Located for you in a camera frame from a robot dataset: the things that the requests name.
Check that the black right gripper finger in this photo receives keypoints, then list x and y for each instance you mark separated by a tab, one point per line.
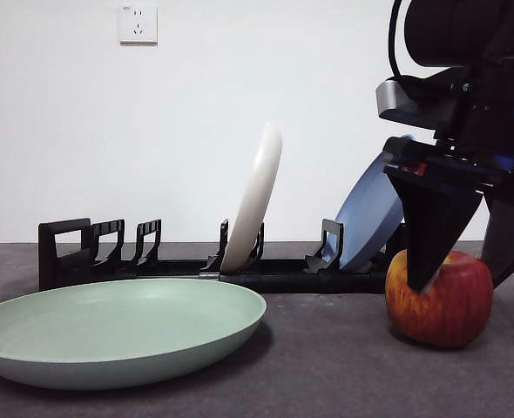
431	217
509	235

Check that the red yellow apple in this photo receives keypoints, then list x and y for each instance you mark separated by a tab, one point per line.
453	309

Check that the green round plate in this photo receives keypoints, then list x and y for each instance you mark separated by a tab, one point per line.
109	331

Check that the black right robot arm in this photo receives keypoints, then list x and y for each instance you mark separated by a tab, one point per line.
448	35

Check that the blue round plate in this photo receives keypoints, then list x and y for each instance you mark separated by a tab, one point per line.
370	217

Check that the black plate rack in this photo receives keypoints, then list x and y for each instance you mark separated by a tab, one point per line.
292	278

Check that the white round plate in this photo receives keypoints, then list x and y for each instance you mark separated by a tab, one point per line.
257	200

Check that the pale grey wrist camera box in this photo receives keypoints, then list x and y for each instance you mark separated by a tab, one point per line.
390	98

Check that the white wall socket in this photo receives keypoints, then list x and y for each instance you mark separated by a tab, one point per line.
137	24

